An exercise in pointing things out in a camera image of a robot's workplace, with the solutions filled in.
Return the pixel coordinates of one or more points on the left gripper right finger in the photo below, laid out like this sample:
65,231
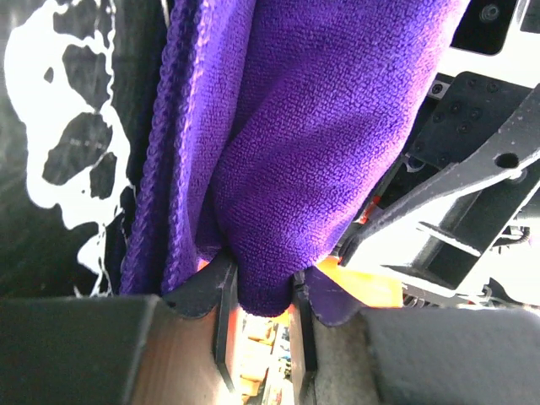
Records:
345,353

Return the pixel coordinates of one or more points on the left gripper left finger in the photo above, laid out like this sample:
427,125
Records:
137,349

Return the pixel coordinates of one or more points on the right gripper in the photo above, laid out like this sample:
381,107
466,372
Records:
456,218

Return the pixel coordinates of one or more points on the purple towel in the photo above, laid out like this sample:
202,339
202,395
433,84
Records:
273,122

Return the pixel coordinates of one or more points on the black marble pattern mat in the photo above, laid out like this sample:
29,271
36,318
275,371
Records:
78,82

